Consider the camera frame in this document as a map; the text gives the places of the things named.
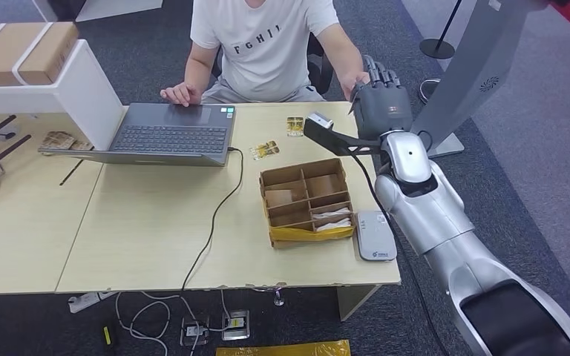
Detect black pen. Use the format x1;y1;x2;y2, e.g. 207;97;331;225
59;159;85;188

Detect black laptop power cable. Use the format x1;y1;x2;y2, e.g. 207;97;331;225
180;146;245;291

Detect long white floor cable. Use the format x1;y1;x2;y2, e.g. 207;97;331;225
113;293;172;356

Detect grey card reader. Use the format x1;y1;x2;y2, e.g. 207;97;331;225
354;211;398;263

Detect yellow black printed card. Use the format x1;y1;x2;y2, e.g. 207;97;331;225
249;140;281;162

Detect grey laptop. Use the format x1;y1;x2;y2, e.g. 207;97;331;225
38;102;237;168

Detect person's right hand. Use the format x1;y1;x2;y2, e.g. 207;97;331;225
159;82;203;108

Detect cardboard divider box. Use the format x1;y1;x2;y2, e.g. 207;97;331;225
258;157;356;250

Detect white desk shelf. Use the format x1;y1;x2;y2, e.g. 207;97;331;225
0;39;125;152

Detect desk leg panel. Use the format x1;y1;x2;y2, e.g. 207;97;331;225
336;285;381;323

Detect person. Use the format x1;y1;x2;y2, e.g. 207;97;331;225
159;0;370;108

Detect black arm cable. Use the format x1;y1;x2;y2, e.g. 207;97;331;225
350;153;404;247

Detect gold printed card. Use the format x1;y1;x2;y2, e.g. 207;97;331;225
286;116;306;139

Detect grey kiosk stand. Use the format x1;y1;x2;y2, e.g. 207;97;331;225
410;0;549;159

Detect cardboard box white straps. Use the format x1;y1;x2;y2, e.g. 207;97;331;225
0;22;79;88

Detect person's left hand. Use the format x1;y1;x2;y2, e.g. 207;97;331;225
338;70;370;102

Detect white power strip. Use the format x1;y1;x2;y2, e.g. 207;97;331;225
68;292;117;315

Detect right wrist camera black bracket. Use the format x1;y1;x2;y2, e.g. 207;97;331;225
304;111;381;158

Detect black device yellow label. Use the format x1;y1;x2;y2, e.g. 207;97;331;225
99;320;121;356

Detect brown cardboard piece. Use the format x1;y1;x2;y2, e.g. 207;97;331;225
263;188;296;208

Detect yellow plastic bag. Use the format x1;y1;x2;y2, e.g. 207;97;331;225
214;340;353;356

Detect white furniture panel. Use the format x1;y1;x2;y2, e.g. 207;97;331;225
74;0;164;24

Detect black chair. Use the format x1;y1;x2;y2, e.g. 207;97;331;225
211;34;335;96

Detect metal floor socket box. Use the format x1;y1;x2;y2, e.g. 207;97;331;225
220;310;251;343
180;317;211;349

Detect dark shoe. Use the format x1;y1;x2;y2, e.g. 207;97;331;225
419;78;441;105

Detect black stanchion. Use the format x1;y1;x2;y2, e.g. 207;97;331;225
418;0;463;60

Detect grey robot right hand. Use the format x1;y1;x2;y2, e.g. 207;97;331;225
347;55;414;143

